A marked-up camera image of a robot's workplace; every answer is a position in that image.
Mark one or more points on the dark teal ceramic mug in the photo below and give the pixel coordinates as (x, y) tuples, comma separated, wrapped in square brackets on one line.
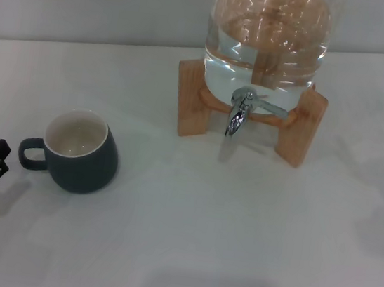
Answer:
[(86, 168)]

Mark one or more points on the light wooden dispenser stand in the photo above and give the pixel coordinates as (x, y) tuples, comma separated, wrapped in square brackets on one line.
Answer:
[(190, 101)]

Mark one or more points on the clear glass water dispenser jar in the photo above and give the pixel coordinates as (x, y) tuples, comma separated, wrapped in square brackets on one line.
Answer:
[(259, 64)]

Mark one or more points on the chrome dispenser faucet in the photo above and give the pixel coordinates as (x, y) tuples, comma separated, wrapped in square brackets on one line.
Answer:
[(236, 121)]

